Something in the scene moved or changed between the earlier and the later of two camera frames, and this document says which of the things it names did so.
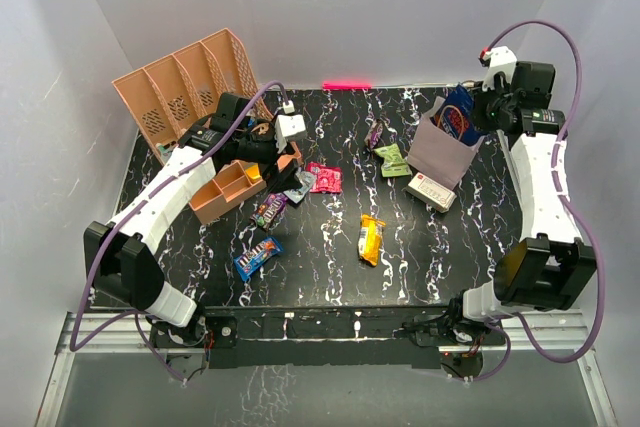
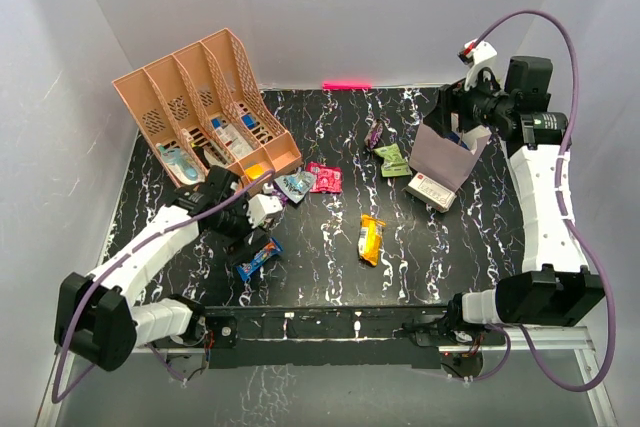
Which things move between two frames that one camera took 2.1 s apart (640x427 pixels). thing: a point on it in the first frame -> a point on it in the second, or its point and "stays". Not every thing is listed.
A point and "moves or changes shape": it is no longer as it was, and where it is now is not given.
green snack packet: [393, 164] stays
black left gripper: [278, 181] -> [239, 251]
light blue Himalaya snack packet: [307, 180] stays
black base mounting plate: [354, 337] stays
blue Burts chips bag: [457, 116] moves or changes shape
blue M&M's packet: [251, 259] stays
